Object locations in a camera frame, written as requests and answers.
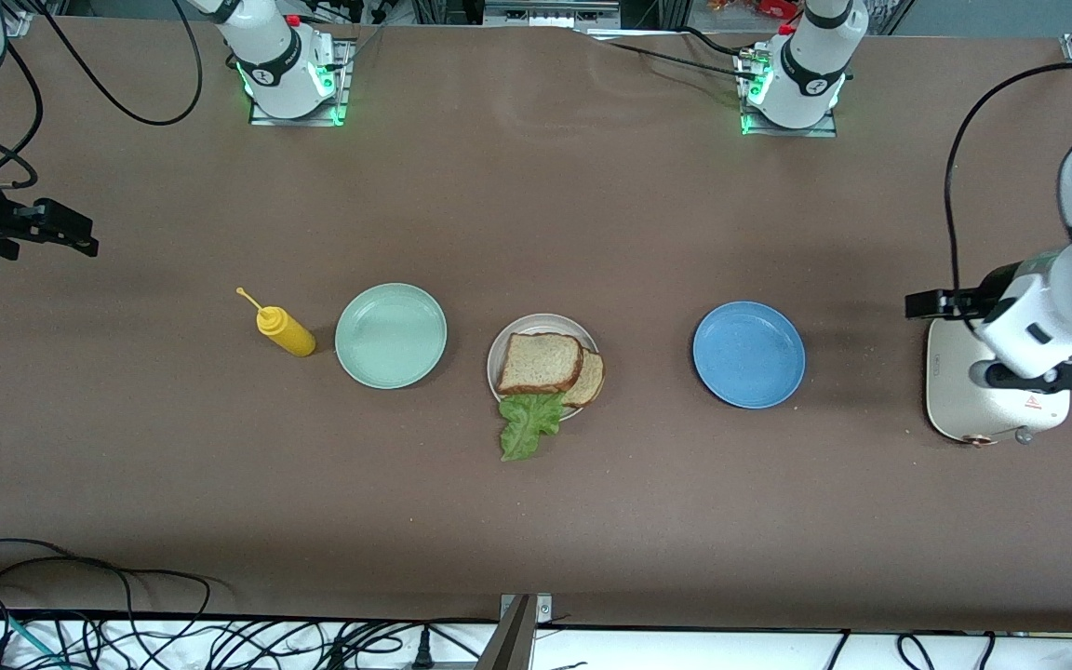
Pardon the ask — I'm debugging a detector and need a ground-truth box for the red packet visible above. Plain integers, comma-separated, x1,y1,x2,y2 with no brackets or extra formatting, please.
708,0,799,21

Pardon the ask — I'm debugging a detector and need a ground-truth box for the green lettuce leaf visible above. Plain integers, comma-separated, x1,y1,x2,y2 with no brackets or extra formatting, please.
497,391,567,462

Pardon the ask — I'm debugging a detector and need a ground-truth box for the beige plate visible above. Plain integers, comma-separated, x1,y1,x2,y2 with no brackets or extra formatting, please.
486,313,603,425

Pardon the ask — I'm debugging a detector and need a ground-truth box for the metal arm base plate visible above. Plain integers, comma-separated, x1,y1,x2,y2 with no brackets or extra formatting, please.
734,48,839,139
249,37,355,127

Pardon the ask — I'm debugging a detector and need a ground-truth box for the light brown bread slice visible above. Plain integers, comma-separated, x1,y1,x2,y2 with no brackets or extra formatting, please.
559,349,607,409

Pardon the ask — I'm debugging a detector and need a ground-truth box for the dark crusted bread slice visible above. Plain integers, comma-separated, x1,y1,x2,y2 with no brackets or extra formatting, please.
497,332,585,395

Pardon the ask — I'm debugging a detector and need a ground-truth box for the aluminium profile post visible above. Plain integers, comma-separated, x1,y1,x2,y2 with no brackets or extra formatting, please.
476,593,554,670

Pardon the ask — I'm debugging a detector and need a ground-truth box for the blue plate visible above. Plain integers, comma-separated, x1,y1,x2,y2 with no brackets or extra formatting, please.
691,300,808,410

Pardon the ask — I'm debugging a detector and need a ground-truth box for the white two-slot toaster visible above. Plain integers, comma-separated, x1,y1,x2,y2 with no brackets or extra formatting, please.
924,316,1072,446

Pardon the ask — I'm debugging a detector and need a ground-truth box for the grey metal box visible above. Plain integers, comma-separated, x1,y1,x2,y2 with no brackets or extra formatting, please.
483,0,622,29

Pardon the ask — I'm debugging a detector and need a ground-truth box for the pale green plate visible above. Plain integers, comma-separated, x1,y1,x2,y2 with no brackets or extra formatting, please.
334,282,449,390

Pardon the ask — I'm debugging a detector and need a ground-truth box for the yellow mustard squeeze bottle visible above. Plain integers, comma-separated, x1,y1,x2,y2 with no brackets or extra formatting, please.
236,287,317,358

